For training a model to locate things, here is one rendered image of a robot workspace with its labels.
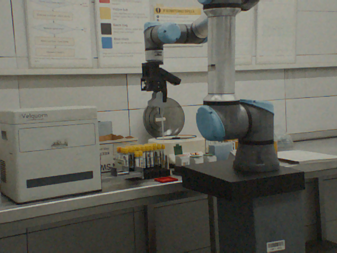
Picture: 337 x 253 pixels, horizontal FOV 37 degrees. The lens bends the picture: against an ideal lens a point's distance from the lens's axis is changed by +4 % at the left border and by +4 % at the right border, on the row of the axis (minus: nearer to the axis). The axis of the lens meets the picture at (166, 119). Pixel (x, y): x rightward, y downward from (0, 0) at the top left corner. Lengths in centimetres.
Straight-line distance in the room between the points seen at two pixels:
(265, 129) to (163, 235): 119
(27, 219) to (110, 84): 97
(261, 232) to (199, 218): 116
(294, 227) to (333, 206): 170
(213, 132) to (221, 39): 29
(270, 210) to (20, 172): 80
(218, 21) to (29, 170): 76
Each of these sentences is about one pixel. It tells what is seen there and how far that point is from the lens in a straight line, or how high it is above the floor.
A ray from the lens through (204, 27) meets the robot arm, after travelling 184.
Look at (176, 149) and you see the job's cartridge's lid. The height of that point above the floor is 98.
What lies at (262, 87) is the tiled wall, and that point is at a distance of 294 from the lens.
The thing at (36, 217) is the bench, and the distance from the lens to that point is 165.
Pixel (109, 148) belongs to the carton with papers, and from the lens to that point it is 205.
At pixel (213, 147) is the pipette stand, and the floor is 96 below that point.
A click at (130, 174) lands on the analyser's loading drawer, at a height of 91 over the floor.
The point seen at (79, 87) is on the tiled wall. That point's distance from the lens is 237.
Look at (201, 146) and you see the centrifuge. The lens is 224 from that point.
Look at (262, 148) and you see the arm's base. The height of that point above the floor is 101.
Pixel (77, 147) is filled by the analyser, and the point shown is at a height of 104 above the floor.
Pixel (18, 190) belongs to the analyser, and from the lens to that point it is 166.
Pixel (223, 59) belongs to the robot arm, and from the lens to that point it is 152.
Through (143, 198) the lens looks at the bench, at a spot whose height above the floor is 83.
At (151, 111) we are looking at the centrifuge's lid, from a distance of 247.
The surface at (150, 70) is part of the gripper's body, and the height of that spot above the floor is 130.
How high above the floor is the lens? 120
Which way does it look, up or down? 3 degrees down
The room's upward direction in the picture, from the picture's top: 3 degrees counter-clockwise
